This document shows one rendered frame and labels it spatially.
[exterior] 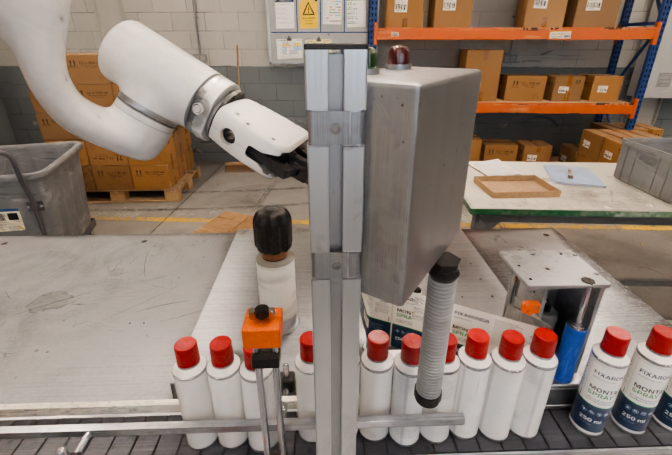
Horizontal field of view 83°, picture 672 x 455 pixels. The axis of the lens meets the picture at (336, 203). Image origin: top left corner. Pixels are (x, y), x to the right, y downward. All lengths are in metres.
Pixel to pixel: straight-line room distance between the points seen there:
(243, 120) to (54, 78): 0.19
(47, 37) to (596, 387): 0.87
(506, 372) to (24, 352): 1.04
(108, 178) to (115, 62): 3.79
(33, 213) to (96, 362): 1.94
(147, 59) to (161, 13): 4.89
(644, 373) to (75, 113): 0.88
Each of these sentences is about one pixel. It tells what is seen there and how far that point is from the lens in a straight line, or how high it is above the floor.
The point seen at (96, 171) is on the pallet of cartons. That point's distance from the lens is 4.35.
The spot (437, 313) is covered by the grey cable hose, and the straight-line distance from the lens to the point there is 0.45.
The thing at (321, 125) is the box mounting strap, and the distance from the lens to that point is 0.29.
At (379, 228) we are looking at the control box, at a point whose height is 1.36.
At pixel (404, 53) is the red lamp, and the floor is 1.49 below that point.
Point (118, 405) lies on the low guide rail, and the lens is 0.84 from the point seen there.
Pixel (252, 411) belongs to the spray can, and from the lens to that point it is 0.68.
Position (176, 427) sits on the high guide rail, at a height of 0.96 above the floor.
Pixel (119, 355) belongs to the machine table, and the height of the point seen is 0.83.
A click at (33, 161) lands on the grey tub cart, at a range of 3.62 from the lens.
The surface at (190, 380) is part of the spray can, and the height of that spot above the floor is 1.04.
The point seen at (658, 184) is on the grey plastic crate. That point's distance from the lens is 2.39.
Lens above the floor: 1.50
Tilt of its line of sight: 23 degrees down
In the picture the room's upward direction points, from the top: straight up
